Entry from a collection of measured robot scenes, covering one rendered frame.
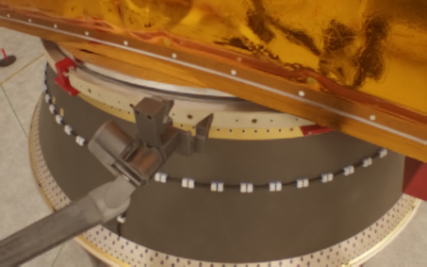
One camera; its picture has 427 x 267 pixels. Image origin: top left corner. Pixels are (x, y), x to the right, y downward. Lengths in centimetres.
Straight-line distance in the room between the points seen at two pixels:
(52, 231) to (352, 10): 60
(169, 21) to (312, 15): 30
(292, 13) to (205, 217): 63
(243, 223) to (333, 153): 33
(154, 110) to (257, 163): 42
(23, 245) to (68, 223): 9
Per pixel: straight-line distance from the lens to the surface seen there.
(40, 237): 58
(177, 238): 100
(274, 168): 87
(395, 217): 133
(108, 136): 55
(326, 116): 68
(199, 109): 75
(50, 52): 114
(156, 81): 79
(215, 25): 62
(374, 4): 51
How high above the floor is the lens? 220
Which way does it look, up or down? 43 degrees down
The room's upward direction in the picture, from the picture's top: straight up
